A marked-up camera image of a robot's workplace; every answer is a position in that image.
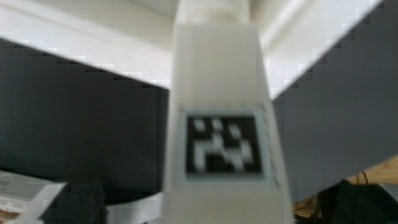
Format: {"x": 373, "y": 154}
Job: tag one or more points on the white desk leg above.
{"x": 26, "y": 195}
{"x": 224, "y": 180}

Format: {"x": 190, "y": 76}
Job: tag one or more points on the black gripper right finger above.
{"x": 359, "y": 204}

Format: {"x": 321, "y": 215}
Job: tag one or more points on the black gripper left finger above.
{"x": 76, "y": 207}

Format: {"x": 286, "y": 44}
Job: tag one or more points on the white desk top tray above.
{"x": 112, "y": 33}

